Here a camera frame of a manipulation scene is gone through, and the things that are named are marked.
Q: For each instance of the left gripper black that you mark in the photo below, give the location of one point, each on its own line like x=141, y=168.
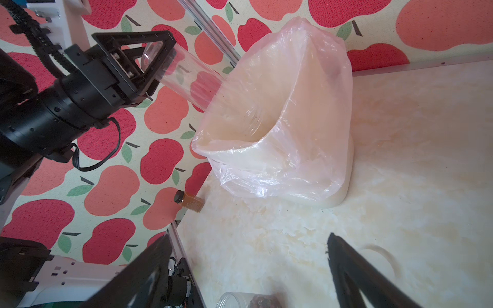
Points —
x=119, y=72

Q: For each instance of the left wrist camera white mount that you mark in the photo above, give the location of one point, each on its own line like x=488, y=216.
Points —
x=64, y=21

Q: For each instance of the left aluminium corner post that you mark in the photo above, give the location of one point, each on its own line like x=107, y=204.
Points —
x=212, y=30

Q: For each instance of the tall clear jar of rosebuds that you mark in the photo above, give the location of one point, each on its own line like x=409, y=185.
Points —
x=208, y=91

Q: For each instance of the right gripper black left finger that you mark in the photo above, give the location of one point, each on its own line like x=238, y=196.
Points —
x=143, y=282

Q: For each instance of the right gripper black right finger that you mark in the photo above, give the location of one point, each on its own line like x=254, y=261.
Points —
x=355, y=279

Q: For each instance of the pink plastic bin liner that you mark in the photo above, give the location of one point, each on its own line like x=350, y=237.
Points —
x=285, y=115

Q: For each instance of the cream trash bin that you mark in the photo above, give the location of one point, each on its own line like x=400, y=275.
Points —
x=308, y=146

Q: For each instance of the clear jar lid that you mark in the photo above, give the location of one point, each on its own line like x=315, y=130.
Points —
x=385, y=262

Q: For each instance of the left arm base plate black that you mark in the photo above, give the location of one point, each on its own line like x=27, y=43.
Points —
x=182, y=288

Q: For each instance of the brown jar black lid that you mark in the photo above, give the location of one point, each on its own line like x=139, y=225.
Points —
x=188, y=201

